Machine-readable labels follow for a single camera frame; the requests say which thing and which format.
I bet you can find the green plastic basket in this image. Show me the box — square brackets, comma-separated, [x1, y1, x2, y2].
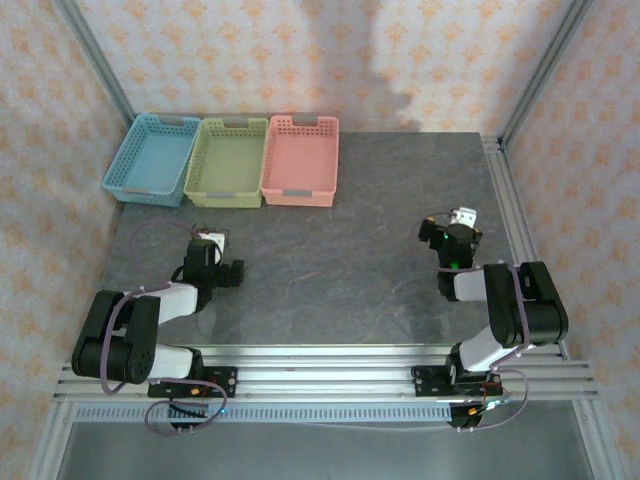
[183, 116, 270, 210]

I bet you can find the blue plastic basket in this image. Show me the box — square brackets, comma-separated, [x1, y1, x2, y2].
[102, 112, 202, 209]

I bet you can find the pink plastic basket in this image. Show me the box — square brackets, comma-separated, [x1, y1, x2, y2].
[260, 113, 341, 208]

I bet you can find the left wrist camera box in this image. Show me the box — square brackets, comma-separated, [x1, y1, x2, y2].
[196, 228, 229, 265]

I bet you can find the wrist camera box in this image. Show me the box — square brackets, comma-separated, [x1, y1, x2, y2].
[448, 206, 477, 229]
[196, 228, 229, 265]

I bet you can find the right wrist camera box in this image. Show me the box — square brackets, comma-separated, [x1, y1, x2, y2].
[448, 206, 477, 229]

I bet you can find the aluminium side rail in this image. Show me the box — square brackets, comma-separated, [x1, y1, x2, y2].
[482, 133, 571, 361]

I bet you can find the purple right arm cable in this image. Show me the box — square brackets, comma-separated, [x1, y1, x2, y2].
[417, 210, 530, 434]

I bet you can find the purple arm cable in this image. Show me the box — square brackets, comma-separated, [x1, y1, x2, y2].
[102, 218, 229, 436]
[417, 210, 530, 434]

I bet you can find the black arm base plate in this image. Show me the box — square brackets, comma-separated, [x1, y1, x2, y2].
[148, 366, 238, 400]
[410, 363, 504, 400]

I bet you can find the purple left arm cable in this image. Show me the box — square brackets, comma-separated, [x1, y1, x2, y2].
[102, 218, 229, 436]

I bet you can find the aluminium frame post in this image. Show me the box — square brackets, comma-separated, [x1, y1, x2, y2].
[52, 0, 136, 126]
[499, 0, 594, 146]

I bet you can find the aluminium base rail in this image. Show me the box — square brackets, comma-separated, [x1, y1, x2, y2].
[53, 343, 600, 402]

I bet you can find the grey slotted cable duct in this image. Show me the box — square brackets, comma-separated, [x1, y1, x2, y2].
[74, 405, 454, 424]

